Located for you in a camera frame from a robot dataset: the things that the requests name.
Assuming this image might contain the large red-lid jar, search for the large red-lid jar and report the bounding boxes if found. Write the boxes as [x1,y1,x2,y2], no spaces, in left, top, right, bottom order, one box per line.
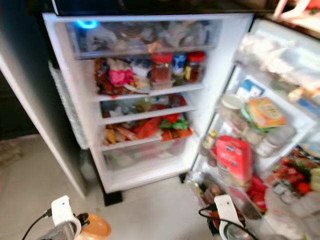
[151,52,174,90]

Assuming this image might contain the orange plastic bowl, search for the orange plastic bowl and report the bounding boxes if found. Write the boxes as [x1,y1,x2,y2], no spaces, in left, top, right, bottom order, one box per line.
[79,213,112,240]

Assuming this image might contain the clear plastic jar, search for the clear plastic jar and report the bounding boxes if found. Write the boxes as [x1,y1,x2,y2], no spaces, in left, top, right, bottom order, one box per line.
[255,125,297,157]

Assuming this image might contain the pink plastic item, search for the pink plastic item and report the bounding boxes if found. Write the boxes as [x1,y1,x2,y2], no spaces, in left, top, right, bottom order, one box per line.
[275,0,320,23]

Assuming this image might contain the blue and white bottle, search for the blue and white bottle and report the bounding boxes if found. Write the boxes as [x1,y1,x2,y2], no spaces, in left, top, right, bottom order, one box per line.
[172,52,187,77]

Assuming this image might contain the white fridge shelf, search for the white fridge shelf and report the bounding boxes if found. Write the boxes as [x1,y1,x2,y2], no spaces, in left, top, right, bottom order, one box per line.
[101,132,193,152]
[96,82,206,102]
[100,104,196,126]

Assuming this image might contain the orange food packet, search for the orange food packet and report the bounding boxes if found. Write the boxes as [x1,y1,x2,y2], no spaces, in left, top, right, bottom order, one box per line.
[246,96,287,128]

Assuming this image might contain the clear crisper drawer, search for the clear crisper drawer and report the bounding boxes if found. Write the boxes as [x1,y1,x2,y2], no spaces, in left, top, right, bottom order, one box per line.
[102,137,193,171]

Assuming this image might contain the pink food packet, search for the pink food packet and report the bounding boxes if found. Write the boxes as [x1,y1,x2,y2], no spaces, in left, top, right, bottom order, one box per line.
[109,69,133,87]

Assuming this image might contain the orange and red packets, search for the orange and red packets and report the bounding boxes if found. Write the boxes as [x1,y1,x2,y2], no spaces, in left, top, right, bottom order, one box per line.
[104,122,161,146]

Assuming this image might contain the white-lid glass jar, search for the white-lid glass jar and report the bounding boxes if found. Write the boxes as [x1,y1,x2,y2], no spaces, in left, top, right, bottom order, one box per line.
[220,93,246,123]

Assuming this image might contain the blue fridge light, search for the blue fridge light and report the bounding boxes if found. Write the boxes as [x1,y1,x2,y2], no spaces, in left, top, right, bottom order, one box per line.
[75,19,98,30]

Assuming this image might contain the red food packs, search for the red food packs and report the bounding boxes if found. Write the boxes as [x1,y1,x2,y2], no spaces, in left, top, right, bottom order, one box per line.
[270,147,320,201]

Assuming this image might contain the small red-lid jar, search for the small red-lid jar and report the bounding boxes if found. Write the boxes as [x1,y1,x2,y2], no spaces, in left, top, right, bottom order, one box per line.
[185,51,207,82]

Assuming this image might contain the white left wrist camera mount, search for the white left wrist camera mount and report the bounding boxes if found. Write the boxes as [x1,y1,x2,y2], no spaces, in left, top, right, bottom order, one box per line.
[51,195,76,229]

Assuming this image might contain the clear bubble wrap sheet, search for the clear bubble wrap sheet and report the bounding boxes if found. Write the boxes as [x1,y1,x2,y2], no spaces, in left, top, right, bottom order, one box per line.
[49,62,88,148]

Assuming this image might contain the speckled brown doormat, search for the speckled brown doormat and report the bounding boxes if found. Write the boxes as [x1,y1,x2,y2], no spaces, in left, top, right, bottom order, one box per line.
[0,140,26,169]

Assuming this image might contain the white fridge door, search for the white fridge door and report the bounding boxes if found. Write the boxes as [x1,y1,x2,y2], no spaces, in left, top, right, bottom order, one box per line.
[185,17,320,240]

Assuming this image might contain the blue and white box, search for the blue and white box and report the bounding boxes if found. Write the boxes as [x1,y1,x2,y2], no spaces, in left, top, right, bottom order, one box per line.
[236,79,266,101]

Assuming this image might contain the black fridge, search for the black fridge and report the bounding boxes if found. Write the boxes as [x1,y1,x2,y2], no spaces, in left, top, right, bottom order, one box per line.
[0,0,255,206]

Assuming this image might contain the red and green packet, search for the red and green packet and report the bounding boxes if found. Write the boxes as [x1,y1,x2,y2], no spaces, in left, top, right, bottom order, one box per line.
[160,114,193,141]

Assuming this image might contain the clear fridge drawer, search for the clear fridge drawer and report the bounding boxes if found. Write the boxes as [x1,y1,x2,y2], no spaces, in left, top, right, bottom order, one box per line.
[66,19,223,58]

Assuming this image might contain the clear plastic bags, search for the clear plastic bags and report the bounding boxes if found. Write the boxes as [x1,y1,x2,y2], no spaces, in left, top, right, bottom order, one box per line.
[237,32,320,83]

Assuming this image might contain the red carton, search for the red carton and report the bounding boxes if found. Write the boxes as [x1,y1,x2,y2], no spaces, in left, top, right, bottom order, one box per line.
[215,135,253,187]

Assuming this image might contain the small yellow-cap bottle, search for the small yellow-cap bottle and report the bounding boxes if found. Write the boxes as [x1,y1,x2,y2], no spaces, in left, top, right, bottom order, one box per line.
[202,130,218,151]

